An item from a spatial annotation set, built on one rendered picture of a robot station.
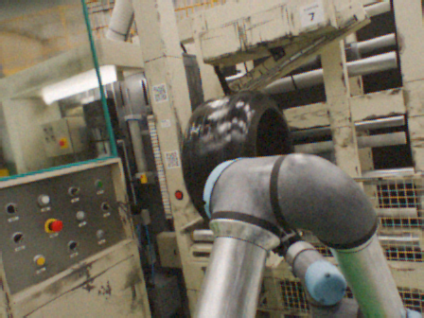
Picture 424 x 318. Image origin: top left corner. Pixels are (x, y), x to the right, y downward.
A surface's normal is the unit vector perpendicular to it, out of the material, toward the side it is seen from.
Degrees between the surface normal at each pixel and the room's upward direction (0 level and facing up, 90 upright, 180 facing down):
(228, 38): 90
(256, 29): 90
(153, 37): 90
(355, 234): 112
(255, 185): 64
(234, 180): 49
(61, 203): 90
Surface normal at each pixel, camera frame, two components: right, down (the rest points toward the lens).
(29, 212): 0.85, -0.11
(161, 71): -0.50, 0.15
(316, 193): -0.08, -0.11
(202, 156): -0.52, -0.07
